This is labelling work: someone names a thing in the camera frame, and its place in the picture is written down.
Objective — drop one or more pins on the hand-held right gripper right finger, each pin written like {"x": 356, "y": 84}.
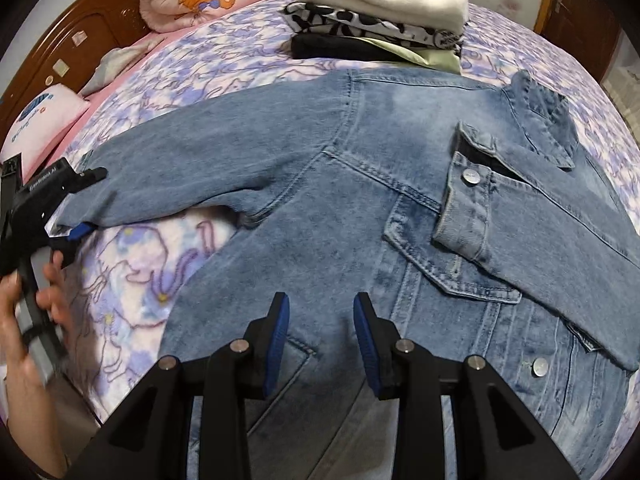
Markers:
{"x": 363, "y": 332}

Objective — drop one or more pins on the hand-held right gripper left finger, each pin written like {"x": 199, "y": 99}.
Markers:
{"x": 278, "y": 340}

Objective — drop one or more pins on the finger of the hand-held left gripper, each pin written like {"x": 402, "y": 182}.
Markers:
{"x": 92, "y": 175}
{"x": 80, "y": 231}

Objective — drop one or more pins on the blue denim jeans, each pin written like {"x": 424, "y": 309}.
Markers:
{"x": 325, "y": 200}

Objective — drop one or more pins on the person's left forearm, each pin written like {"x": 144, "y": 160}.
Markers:
{"x": 30, "y": 430}

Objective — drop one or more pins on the pink bed sheet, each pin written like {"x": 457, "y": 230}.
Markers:
{"x": 107, "y": 102}

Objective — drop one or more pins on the pink pillow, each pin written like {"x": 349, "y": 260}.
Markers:
{"x": 45, "y": 110}

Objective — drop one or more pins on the grey cloth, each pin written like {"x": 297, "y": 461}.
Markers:
{"x": 112, "y": 62}

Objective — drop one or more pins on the wooden headboard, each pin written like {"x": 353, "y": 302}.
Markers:
{"x": 85, "y": 30}

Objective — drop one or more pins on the purple cat print blanket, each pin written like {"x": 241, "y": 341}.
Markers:
{"x": 210, "y": 60}

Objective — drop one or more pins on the folded black white patterned garment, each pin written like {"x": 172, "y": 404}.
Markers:
{"x": 325, "y": 16}

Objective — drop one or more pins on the folded light green garment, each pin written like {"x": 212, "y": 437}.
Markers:
{"x": 435, "y": 57}

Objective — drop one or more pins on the beige lace furniture cover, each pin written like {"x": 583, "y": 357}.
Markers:
{"x": 625, "y": 75}

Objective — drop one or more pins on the wooden door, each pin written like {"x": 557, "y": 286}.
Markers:
{"x": 575, "y": 5}

